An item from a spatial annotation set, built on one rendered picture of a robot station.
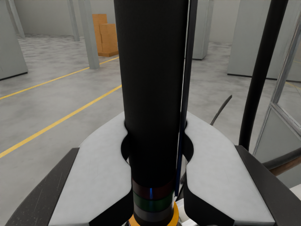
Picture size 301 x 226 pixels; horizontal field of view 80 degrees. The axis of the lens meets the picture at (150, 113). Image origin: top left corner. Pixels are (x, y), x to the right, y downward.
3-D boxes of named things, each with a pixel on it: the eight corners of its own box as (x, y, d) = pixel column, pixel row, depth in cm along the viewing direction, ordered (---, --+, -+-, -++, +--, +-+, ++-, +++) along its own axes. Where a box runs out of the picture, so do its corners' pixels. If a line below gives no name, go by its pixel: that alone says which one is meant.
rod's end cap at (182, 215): (186, 210, 20) (187, 198, 19) (197, 227, 18) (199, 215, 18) (170, 218, 19) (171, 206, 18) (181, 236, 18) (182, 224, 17)
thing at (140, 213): (161, 179, 17) (161, 170, 16) (182, 210, 14) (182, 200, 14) (126, 193, 16) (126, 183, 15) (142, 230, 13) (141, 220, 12)
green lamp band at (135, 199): (161, 169, 16) (161, 159, 16) (182, 200, 14) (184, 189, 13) (126, 183, 15) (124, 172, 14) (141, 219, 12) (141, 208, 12)
